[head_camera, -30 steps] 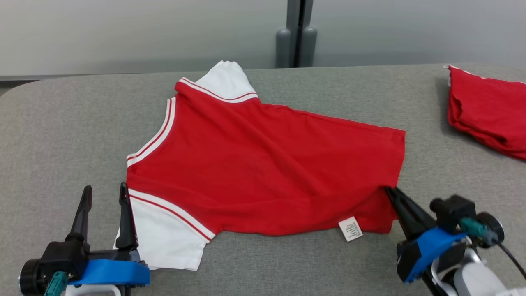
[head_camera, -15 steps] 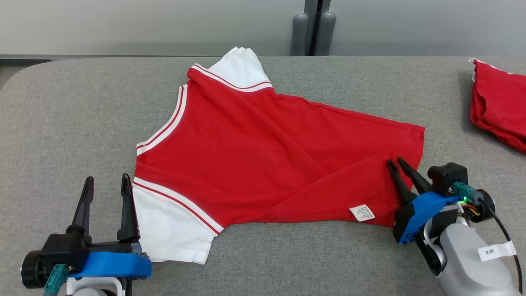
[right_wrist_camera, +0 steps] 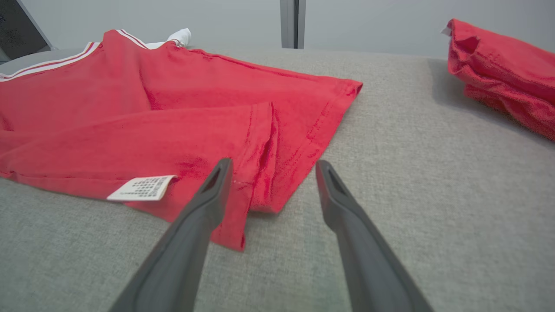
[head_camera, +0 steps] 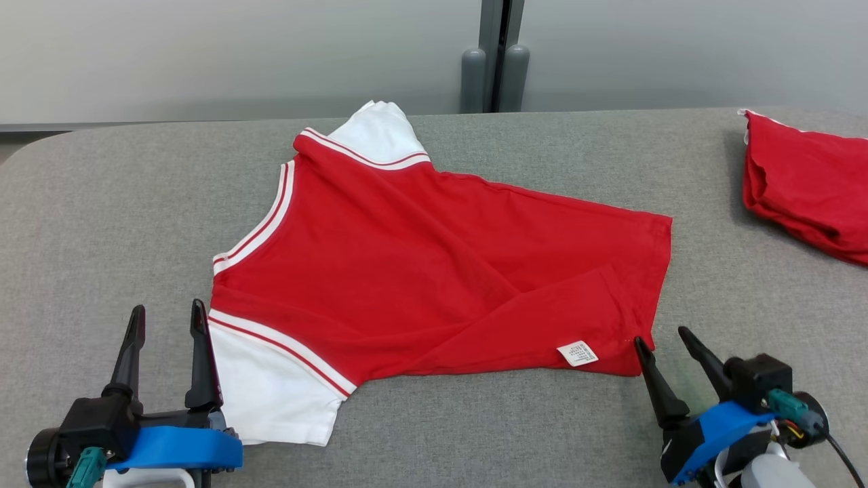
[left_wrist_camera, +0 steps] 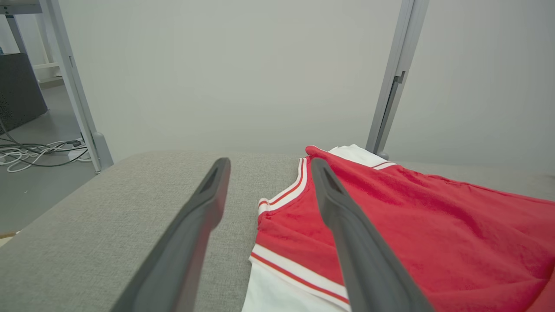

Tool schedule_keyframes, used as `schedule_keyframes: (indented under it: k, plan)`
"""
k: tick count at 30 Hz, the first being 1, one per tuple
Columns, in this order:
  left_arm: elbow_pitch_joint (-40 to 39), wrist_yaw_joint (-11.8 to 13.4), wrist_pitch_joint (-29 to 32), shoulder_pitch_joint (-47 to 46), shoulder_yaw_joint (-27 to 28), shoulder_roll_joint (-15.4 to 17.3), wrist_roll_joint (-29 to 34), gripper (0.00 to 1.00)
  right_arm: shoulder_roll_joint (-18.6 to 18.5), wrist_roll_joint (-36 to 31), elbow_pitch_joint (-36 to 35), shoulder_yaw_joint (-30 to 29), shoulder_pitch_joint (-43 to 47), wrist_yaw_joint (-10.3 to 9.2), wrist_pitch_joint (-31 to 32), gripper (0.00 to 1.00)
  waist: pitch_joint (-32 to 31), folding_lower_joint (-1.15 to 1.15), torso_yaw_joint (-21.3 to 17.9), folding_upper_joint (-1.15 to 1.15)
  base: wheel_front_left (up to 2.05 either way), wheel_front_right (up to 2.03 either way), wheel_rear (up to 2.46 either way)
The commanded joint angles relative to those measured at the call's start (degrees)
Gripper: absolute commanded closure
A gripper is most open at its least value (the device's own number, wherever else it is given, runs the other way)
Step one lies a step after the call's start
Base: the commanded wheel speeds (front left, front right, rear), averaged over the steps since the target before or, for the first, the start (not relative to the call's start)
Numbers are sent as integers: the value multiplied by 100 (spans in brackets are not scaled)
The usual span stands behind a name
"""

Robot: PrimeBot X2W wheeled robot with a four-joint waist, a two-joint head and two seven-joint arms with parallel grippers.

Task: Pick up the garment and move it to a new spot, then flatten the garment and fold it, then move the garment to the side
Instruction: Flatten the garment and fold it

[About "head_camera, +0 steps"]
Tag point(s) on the red and white shirt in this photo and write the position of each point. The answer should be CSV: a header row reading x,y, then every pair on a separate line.
x,y
420,271

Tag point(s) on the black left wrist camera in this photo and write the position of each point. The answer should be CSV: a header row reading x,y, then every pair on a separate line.
x,y
95,427

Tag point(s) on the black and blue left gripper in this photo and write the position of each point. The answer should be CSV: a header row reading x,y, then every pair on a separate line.
x,y
183,447

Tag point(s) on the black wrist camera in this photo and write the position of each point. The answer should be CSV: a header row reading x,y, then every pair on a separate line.
x,y
95,427
759,379

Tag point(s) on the red shorts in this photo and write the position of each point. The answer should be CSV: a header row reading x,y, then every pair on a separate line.
x,y
814,183

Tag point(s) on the grey partition post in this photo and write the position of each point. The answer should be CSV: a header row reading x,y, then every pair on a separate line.
x,y
489,41

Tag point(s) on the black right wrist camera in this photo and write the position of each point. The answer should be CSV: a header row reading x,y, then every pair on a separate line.
x,y
759,379

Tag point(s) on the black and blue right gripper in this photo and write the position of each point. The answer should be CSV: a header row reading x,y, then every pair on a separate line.
x,y
705,434

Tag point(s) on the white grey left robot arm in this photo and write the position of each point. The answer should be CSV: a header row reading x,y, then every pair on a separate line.
x,y
149,480

